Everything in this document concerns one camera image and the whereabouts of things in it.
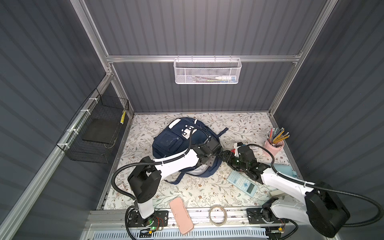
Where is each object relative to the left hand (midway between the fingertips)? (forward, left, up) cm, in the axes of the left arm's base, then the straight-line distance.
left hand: (208, 156), depth 86 cm
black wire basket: (+4, +58, +19) cm, 61 cm away
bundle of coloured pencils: (+10, -43, +4) cm, 44 cm away
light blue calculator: (-14, -18, -7) cm, 24 cm away
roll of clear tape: (-30, -6, -11) cm, 32 cm away
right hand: (-2, -8, 0) cm, 8 cm away
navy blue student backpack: (+17, +16, 0) cm, 23 cm away
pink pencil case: (-30, +15, -8) cm, 34 cm away
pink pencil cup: (+2, -40, +1) cm, 40 cm away
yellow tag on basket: (+19, +48, +16) cm, 54 cm away
